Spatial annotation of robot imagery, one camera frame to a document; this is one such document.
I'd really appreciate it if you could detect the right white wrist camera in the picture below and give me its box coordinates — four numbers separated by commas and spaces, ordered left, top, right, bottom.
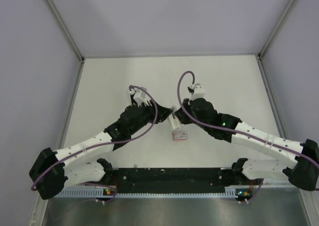
187, 83, 205, 101

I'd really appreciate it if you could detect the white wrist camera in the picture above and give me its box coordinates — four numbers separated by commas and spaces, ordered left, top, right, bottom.
187, 83, 205, 101
129, 85, 150, 107

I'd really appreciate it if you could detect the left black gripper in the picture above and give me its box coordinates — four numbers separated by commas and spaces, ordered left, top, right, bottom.
129, 99, 173, 135

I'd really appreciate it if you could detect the purple cable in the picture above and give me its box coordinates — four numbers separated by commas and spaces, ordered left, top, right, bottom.
31, 85, 159, 192
176, 71, 319, 167

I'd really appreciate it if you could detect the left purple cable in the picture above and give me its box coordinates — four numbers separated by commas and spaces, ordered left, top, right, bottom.
31, 85, 159, 192

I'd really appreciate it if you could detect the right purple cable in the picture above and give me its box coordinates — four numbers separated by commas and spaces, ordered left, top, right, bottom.
176, 71, 319, 167

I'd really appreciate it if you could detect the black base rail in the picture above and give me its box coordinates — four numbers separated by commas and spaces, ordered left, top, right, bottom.
108, 168, 239, 194

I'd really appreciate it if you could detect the red white staple box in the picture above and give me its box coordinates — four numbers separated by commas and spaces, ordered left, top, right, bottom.
172, 131, 187, 141

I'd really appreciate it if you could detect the aluminium frame right post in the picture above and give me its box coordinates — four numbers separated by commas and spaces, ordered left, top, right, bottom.
257, 0, 299, 60

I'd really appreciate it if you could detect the grey slotted cable duct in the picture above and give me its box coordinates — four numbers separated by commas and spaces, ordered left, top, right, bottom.
55, 187, 248, 199

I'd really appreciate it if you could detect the white stapler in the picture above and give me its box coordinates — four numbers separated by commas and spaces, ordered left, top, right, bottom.
168, 106, 181, 130

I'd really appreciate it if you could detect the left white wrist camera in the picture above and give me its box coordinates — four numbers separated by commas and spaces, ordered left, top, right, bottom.
129, 85, 150, 107

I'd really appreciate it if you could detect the aluminium frame post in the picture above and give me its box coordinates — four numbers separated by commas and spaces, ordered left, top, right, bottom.
44, 0, 85, 63
257, 0, 299, 60

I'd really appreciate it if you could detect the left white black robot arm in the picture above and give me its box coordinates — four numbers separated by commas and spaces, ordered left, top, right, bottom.
29, 92, 173, 200

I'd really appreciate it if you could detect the aluminium frame left post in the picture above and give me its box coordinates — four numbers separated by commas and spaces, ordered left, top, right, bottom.
44, 0, 85, 63

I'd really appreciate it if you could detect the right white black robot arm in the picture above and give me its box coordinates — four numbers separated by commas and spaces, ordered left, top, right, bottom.
174, 98, 319, 191

